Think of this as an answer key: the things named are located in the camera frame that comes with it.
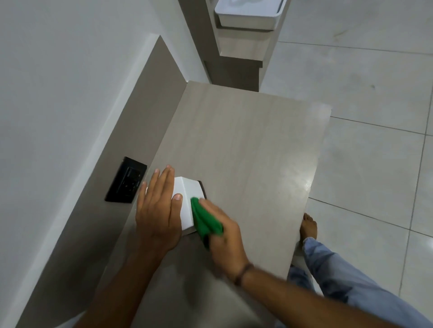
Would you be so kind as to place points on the person's right hand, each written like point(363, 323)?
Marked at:
point(228, 246)

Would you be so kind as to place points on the person's left hand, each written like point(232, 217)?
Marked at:
point(157, 223)

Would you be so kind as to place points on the person's right fingers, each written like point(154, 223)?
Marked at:
point(213, 208)

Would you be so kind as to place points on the person's left thumb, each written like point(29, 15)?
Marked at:
point(178, 206)

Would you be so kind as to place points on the person's left middle finger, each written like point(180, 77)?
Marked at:
point(154, 187)

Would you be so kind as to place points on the white table card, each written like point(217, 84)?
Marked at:
point(186, 209)

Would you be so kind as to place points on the green cleaning cloth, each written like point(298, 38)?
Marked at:
point(204, 221)

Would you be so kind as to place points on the person's left forearm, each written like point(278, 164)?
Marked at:
point(125, 290)

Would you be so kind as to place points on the person's right forearm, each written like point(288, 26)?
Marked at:
point(304, 304)

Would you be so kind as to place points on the beige wooden back panel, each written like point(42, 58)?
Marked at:
point(111, 135)

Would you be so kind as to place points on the brown wristband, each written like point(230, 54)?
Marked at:
point(244, 273)

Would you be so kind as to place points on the person's bare foot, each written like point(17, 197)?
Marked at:
point(308, 228)

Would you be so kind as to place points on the beige wooden shelf unit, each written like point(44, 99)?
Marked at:
point(236, 60)

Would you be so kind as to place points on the blue jeans trouser leg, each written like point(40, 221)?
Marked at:
point(351, 284)

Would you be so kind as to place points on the white plastic bin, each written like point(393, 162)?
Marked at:
point(248, 15)

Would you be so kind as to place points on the black wall socket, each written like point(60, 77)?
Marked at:
point(125, 180)

